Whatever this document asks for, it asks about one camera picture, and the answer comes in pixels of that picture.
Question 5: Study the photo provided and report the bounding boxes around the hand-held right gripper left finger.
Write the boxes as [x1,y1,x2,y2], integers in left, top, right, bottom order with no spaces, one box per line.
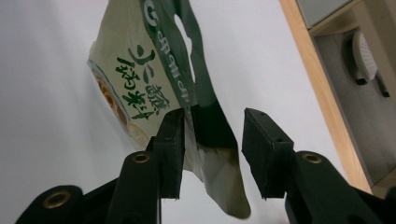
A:
[106,108,186,224]

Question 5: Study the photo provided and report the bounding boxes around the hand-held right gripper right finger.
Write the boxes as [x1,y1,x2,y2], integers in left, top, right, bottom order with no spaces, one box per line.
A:
[242,107,384,224]

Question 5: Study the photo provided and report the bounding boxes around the beige packet green label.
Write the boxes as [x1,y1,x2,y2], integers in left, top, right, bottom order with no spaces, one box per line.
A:
[87,0,251,219]

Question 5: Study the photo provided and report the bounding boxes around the grey curved object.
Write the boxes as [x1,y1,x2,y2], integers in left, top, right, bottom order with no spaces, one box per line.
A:
[350,30,390,98]

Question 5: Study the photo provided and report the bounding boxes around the white table sheet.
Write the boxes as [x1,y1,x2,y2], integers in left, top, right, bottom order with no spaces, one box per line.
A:
[0,0,347,224]

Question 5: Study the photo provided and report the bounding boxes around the wooden desk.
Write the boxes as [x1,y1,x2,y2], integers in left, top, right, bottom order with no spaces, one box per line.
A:
[307,0,396,200]

